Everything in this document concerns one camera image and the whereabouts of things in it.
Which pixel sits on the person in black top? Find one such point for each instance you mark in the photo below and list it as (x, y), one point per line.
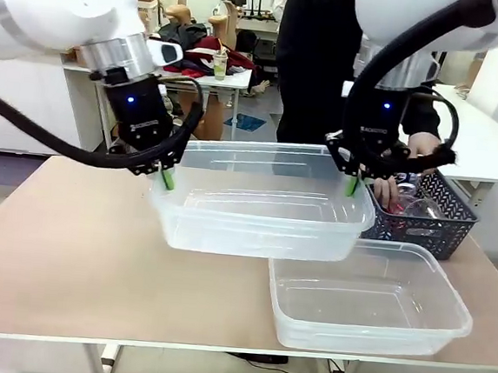
(316, 70)

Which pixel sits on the black storage box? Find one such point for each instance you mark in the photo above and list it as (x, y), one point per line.
(265, 52)

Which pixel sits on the white side table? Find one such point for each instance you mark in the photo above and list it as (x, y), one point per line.
(489, 137)

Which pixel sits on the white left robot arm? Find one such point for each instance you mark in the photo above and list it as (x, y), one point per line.
(51, 3)

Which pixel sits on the tan mannequin head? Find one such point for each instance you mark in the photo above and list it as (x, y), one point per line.
(178, 12)

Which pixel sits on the white background table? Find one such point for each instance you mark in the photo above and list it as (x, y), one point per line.
(89, 68)

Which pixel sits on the person right hand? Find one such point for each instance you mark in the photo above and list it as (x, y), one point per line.
(386, 192)

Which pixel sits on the tan mannequin torso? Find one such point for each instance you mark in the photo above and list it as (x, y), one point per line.
(225, 27)

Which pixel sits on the plastic cup with green drink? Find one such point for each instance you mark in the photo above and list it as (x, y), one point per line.
(220, 68)

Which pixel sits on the clear plastic bin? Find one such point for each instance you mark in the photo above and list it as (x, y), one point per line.
(364, 310)
(259, 222)

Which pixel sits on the crushed clear plastic bottle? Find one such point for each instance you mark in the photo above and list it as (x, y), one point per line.
(419, 207)

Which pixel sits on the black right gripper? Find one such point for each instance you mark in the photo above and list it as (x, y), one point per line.
(385, 120)

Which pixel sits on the white table leg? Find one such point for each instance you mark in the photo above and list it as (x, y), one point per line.
(109, 359)

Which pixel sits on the black woven plastic basket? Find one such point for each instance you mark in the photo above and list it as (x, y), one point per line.
(432, 237)

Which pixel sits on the pile of dark red clothes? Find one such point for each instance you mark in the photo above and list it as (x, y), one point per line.
(208, 56)

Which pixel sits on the blue floor mat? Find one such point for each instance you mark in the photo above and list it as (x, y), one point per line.
(246, 123)

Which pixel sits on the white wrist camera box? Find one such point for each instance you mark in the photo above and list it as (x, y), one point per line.
(167, 53)

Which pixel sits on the person left forearm black sleeve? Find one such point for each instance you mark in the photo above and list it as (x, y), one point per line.
(420, 118)

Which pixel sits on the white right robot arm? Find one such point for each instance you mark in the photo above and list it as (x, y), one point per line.
(420, 27)

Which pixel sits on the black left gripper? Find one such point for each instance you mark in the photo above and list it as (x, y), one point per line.
(140, 107)

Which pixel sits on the person left hand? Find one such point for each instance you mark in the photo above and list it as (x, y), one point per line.
(425, 144)

